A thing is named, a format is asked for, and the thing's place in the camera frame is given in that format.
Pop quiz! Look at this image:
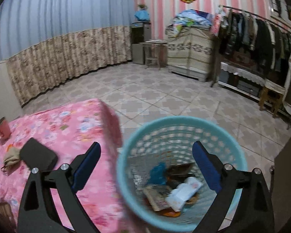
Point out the white tissue pack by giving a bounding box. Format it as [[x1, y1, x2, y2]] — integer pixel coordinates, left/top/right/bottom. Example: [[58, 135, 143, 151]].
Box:
[[165, 177, 203, 212]]

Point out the black gold printed wrapper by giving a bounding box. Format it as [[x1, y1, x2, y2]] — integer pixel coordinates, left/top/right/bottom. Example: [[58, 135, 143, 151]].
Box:
[[143, 163, 196, 214]]

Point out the blue plastic bag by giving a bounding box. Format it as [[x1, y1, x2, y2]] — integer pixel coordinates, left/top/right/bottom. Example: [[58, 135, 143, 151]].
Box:
[[147, 162, 166, 185]]

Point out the black wallet case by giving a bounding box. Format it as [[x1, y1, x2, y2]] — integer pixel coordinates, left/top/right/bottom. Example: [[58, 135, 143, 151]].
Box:
[[20, 138, 58, 171]]

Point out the beige crumpled cloth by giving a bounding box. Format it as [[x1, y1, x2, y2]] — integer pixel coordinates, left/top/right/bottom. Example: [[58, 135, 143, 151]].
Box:
[[1, 146, 20, 174]]

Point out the orange snack packet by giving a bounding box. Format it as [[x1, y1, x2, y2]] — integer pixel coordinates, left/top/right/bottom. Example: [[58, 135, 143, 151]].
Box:
[[157, 193, 199, 218]]

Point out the pink floral tablecloth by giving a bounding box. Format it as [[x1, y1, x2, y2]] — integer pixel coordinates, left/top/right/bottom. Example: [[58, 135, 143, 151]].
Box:
[[0, 99, 135, 232]]

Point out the pink cup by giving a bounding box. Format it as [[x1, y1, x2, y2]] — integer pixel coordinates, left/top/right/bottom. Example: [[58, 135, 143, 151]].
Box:
[[0, 117, 11, 140]]

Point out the teal plastic laundry basket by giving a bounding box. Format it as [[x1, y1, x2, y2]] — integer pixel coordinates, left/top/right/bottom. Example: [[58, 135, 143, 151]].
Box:
[[117, 116, 248, 232]]

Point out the wooden stool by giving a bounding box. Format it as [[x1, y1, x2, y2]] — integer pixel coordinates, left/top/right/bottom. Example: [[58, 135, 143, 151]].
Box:
[[259, 79, 285, 118]]

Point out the low shelf with lace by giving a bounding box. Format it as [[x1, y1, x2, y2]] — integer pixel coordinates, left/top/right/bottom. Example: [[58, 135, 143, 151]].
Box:
[[217, 62, 265, 101]]

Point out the chest with patterned cover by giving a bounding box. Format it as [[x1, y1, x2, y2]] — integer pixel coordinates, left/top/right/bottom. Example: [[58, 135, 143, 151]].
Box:
[[165, 25, 214, 82]]

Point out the clothes rack with garments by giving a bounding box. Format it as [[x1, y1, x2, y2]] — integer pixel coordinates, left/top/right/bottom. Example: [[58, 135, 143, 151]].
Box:
[[212, 5, 291, 74]]

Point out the blue and floral curtain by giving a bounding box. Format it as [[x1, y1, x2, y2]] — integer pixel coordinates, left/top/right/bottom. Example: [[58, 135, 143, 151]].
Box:
[[0, 0, 134, 105]]

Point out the small folding table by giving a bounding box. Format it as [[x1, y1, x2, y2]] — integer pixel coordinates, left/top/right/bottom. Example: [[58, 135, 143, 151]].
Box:
[[141, 39, 168, 70]]

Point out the pile of folded bedding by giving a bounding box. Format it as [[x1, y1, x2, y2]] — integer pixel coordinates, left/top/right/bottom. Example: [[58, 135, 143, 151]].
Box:
[[172, 10, 214, 28]]

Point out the grey water dispenser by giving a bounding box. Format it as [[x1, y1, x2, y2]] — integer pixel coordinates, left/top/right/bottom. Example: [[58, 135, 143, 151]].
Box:
[[131, 22, 151, 64]]

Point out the blue bag on dispenser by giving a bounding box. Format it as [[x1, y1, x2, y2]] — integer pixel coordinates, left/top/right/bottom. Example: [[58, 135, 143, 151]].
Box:
[[134, 10, 150, 22]]

